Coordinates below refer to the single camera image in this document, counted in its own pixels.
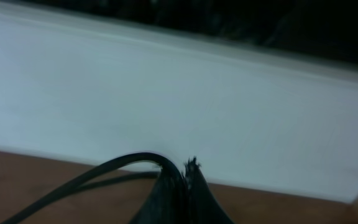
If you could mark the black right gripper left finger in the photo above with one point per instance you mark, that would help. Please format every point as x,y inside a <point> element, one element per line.
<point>166,202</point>

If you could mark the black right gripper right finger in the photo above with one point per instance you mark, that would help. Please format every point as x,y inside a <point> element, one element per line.
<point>202,205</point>

